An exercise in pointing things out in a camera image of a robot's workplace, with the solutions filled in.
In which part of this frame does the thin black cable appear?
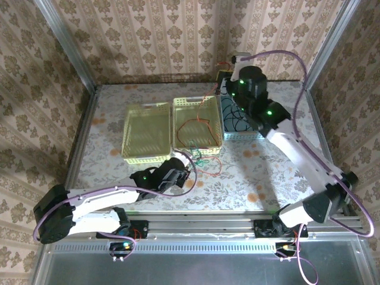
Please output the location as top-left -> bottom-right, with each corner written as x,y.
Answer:
221,96 -> 257,133

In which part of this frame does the grey metal sheet panel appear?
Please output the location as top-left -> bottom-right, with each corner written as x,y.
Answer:
31,233 -> 375,285

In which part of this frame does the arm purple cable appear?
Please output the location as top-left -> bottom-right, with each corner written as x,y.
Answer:
32,150 -> 198,262
242,49 -> 375,285

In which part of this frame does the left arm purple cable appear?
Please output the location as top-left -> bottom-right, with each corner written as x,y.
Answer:
32,150 -> 198,262

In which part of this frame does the aluminium corner post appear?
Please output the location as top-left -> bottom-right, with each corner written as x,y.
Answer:
302,0 -> 362,90
34,0 -> 99,93

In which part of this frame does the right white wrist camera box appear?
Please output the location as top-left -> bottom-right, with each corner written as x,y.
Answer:
232,52 -> 252,81

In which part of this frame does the floral table cloth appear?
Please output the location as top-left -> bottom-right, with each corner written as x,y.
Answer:
69,82 -> 339,212

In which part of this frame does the thin red cable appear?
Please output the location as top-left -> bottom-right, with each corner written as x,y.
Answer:
176,61 -> 234,178

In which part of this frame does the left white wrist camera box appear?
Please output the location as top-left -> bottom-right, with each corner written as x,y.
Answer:
174,151 -> 191,169

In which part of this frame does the slotted metal cable duct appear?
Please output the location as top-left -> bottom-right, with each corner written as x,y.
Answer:
49,240 -> 277,254

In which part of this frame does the blue plastic basket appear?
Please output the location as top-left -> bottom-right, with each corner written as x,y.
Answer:
218,77 -> 267,141

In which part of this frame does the aluminium table side rail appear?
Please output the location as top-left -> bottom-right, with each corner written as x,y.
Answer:
56,88 -> 100,215
302,85 -> 354,215

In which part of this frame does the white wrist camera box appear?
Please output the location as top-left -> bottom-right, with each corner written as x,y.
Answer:
174,151 -> 191,169
232,52 -> 252,81

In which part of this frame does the aluminium mounting rail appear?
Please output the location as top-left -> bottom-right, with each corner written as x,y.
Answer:
41,214 -> 365,239

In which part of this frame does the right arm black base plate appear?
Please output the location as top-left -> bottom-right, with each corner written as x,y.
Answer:
254,218 -> 309,238

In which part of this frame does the thin green cable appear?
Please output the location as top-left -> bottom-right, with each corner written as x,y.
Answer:
185,139 -> 210,167

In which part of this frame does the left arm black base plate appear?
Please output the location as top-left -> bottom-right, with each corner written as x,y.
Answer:
96,220 -> 149,239

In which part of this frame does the pale yellow plastic basket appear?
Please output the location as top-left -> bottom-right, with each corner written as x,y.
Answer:
172,95 -> 223,157
121,102 -> 172,165

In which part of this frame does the black connector box with lights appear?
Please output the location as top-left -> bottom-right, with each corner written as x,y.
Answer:
274,242 -> 301,258
109,242 -> 135,258

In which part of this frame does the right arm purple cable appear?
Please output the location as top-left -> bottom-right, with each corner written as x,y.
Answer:
242,49 -> 375,285

